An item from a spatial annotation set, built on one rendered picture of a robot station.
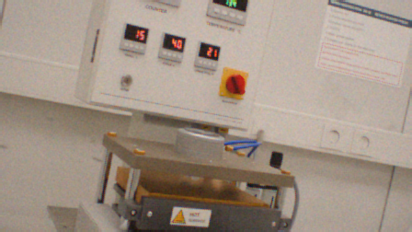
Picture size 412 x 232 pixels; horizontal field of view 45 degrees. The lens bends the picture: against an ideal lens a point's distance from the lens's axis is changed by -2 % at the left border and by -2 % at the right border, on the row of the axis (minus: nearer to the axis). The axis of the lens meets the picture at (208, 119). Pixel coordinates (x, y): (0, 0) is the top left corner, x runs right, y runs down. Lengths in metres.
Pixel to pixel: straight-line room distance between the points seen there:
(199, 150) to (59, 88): 0.61
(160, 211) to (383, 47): 1.07
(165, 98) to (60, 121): 0.50
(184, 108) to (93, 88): 0.17
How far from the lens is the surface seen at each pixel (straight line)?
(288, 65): 1.48
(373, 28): 1.61
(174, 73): 0.94
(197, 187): 0.83
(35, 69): 1.33
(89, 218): 0.78
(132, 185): 0.72
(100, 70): 0.90
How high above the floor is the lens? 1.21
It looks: 3 degrees down
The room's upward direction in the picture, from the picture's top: 12 degrees clockwise
